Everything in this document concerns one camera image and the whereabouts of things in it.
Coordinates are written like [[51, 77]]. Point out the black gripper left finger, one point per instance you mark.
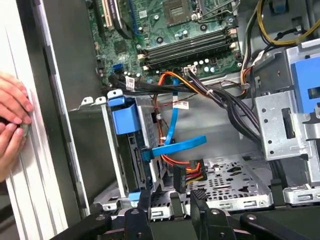
[[140, 225]]

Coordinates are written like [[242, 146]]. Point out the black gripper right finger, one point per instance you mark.
[[210, 225]]

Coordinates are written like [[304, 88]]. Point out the hard disk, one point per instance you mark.
[[123, 120]]

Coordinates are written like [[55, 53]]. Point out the person's right hand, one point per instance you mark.
[[10, 147]]

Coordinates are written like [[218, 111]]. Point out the person's left hand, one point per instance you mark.
[[15, 100]]

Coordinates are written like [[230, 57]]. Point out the black PC case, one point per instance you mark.
[[212, 120]]

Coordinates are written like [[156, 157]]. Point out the grey metal drive cage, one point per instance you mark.
[[275, 120]]

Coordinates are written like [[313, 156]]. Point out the black RAM slot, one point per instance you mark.
[[190, 57], [190, 45], [190, 39], [190, 51]]

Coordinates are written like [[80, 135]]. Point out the blue plastic drive latch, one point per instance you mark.
[[305, 82]]

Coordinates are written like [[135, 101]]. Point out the green motherboard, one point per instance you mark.
[[155, 27]]

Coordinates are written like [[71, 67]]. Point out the black graphics card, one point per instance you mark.
[[122, 20]]

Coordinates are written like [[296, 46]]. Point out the beige expansion slot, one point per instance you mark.
[[108, 17]]

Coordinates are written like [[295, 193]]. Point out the CPU socket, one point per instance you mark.
[[177, 12]]

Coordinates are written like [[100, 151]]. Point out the metal socket cover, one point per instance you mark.
[[233, 6]]

